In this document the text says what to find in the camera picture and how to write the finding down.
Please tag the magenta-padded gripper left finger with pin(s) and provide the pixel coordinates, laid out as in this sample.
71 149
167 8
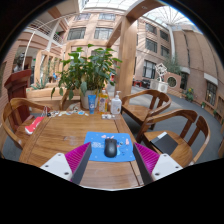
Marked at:
77 156

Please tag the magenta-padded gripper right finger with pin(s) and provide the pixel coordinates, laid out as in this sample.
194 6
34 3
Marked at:
148 158

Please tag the black computer mouse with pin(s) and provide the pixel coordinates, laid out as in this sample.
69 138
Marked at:
110 148

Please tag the blue printed mouse pad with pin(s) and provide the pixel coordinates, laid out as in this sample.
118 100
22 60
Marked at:
125 150

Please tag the black notebook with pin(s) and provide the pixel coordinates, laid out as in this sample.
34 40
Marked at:
164 144

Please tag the wooden armchair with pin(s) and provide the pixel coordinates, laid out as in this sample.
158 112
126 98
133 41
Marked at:
66 98
140 113
11 120
180 150

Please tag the black key bunch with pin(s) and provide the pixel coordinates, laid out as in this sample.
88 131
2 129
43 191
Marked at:
52 114

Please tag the small white case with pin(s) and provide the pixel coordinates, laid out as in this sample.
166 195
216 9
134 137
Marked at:
107 116

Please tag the red and white pouch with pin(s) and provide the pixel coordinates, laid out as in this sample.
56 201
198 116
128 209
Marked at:
34 125

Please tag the blue tube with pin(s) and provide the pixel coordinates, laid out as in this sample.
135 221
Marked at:
92 105

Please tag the yellow liquid bottle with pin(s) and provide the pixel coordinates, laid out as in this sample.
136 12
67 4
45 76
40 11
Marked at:
103 103

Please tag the white pump bottle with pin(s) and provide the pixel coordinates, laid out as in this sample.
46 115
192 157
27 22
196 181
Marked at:
116 106

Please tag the green plant in white pot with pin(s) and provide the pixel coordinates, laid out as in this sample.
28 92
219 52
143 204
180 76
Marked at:
88 68

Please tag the dark red wooden podium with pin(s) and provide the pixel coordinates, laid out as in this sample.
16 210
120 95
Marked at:
16 90

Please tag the white sculpture on pedestal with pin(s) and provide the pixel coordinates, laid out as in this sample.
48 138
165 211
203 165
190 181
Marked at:
160 85

